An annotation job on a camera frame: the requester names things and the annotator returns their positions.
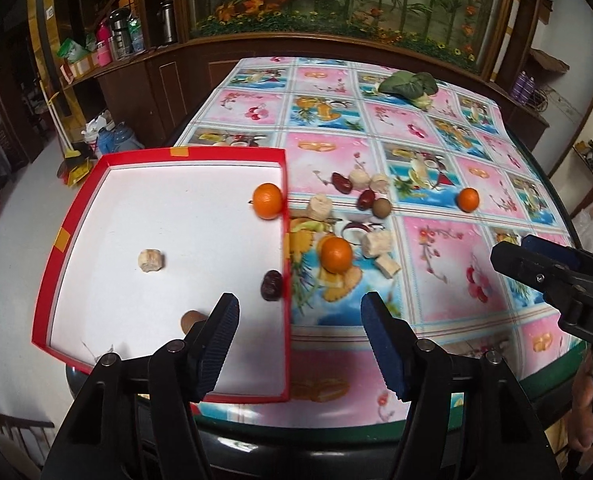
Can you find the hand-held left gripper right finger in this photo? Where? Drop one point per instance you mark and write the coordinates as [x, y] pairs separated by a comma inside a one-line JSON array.
[[384, 345]]

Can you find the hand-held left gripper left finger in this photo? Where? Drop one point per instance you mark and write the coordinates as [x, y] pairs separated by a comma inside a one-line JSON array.
[[221, 340]]

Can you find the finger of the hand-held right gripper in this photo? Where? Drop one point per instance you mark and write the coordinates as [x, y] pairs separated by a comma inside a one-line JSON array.
[[551, 252], [521, 260]]

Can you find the brown longan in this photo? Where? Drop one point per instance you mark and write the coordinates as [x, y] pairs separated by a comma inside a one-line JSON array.
[[191, 321], [380, 208]]

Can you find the dark red date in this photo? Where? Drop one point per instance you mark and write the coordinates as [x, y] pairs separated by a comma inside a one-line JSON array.
[[342, 183], [366, 200], [271, 285]]

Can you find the red box with white inside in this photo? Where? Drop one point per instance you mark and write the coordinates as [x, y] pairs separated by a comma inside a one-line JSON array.
[[176, 220]]

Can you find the orange with stem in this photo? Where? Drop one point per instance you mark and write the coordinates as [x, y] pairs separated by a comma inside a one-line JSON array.
[[268, 200]]

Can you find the person's right hand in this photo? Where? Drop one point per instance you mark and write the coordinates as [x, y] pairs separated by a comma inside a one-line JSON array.
[[585, 410]]

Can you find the white translucent plastic bag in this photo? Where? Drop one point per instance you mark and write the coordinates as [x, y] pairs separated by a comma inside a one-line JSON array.
[[588, 225]]

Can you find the fruit-printed pink tablecloth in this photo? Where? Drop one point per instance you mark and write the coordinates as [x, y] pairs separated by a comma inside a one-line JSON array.
[[436, 270]]

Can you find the purple bottle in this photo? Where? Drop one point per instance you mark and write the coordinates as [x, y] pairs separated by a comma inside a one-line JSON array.
[[529, 89], [517, 85]]

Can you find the green leafy vegetable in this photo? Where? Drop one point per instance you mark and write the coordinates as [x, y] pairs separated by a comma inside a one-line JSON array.
[[406, 84]]

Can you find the wooden chair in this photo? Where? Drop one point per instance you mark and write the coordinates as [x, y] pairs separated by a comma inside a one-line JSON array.
[[21, 430]]

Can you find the yellow dustpan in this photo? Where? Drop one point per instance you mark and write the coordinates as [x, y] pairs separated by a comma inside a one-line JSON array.
[[79, 172]]

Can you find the yellow broom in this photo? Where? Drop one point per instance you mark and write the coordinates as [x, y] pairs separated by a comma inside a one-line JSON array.
[[71, 152]]

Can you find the small cardboard box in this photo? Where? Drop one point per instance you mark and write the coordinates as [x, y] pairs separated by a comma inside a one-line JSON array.
[[84, 66]]

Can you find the aquarium with artificial flowers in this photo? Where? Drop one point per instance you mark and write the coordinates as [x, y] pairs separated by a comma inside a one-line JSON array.
[[351, 0]]

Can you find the pink bottle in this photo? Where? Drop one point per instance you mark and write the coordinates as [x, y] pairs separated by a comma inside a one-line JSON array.
[[104, 50]]

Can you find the clear water bottle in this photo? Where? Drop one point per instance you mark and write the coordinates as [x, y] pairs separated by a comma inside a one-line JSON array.
[[136, 35]]

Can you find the steel thermos flask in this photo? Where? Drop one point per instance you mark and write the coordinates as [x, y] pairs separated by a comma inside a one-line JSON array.
[[120, 35]]

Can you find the dark thermos flask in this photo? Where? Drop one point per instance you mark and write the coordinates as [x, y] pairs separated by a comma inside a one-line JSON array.
[[166, 22]]

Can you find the green packet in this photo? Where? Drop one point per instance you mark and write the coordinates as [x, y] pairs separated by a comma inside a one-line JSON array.
[[71, 50]]

